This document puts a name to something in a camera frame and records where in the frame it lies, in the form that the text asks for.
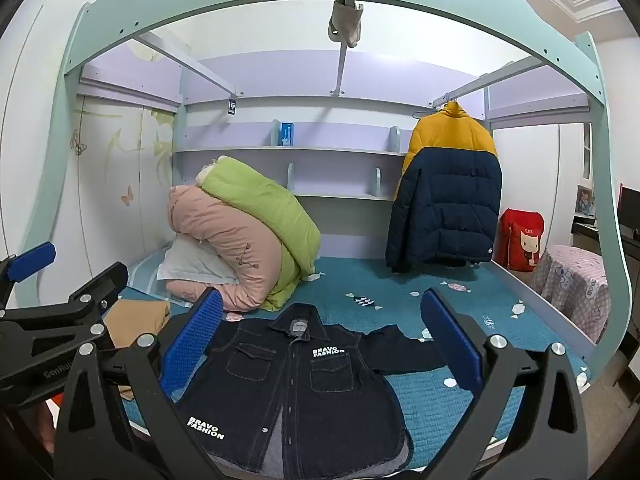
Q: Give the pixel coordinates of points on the white wardrobe with butterfly decals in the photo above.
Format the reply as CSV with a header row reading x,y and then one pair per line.
x,y
110,185

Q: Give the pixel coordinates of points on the clothes hanger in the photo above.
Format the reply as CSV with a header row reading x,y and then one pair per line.
x,y
419,114

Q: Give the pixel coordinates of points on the small blue box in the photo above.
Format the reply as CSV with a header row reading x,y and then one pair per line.
x,y
287,134

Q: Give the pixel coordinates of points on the green quilt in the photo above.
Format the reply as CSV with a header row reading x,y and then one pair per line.
x,y
260,210

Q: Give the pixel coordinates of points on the black hanging tag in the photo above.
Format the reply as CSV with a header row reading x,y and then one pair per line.
x,y
232,106

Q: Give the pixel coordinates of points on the tan folded clothes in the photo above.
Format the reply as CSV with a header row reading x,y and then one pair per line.
x,y
140,317

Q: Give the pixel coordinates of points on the red printed bag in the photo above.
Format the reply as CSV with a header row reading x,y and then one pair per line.
x,y
520,240

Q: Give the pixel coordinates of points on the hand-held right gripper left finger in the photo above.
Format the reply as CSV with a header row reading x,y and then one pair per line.
x,y
195,335

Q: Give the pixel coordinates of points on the grey hanging cloth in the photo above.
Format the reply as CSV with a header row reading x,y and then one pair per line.
x,y
345,22

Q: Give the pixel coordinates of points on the pink quilt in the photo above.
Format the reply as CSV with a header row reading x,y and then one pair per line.
x,y
230,245

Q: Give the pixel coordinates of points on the pink patterned tablecloth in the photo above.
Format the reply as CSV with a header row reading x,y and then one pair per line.
x,y
570,285

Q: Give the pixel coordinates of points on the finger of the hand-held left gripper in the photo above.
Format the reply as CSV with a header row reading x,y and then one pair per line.
x,y
32,261
107,282

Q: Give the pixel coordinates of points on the teal quilted bed sheet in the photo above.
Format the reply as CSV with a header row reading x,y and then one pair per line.
x,y
400,305

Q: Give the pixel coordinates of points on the yellow and navy puffer jacket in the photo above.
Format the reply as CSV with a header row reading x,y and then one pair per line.
x,y
445,200

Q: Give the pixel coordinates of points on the white pillow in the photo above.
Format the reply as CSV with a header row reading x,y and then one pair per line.
x,y
190,262

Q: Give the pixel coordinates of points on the dark denim jacket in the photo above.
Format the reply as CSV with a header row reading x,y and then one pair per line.
x,y
300,400

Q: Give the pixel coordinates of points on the black monitor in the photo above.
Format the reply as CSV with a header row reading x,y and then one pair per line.
x,y
629,210

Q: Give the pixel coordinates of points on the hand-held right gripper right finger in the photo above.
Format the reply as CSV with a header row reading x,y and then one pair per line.
x,y
450,340

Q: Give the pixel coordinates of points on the picture frame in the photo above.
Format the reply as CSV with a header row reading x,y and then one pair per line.
x,y
586,201

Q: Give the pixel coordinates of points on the lilac shelf unit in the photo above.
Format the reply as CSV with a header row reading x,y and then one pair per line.
x,y
325,172

